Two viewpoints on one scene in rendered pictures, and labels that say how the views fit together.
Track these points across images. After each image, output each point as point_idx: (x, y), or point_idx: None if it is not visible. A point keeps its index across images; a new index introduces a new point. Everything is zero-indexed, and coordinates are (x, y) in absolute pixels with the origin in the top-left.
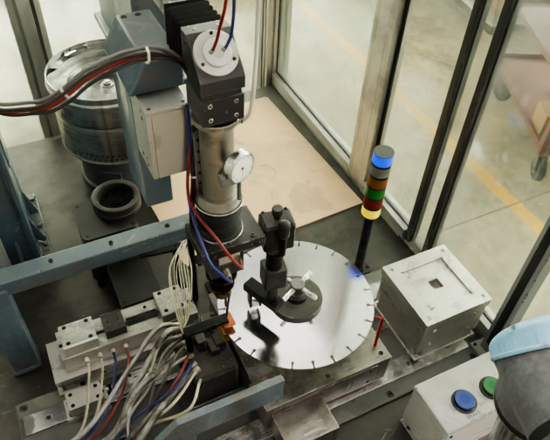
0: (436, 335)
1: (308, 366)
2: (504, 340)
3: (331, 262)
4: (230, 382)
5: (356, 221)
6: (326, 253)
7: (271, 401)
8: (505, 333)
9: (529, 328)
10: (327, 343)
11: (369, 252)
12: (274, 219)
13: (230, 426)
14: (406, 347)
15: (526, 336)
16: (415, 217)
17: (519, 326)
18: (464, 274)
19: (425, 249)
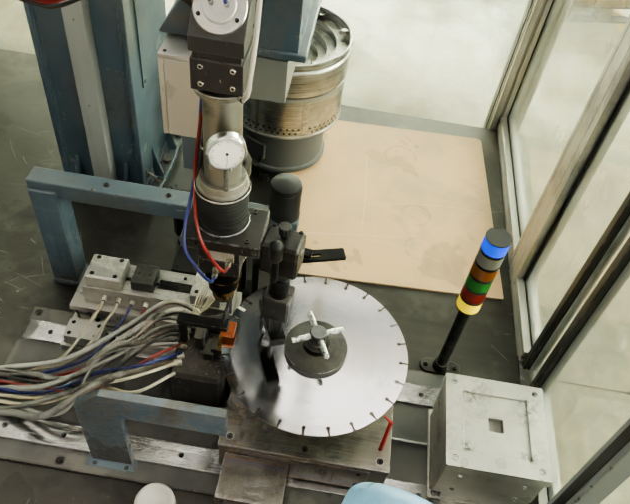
0: (461, 483)
1: (272, 421)
2: (351, 492)
3: (383, 333)
4: (211, 396)
5: (480, 315)
6: (385, 321)
7: (210, 432)
8: (358, 485)
9: (378, 496)
10: (310, 411)
11: (469, 355)
12: (279, 237)
13: (190, 439)
14: (429, 477)
15: (367, 503)
16: (539, 344)
17: (372, 487)
18: (539, 435)
19: (532, 386)
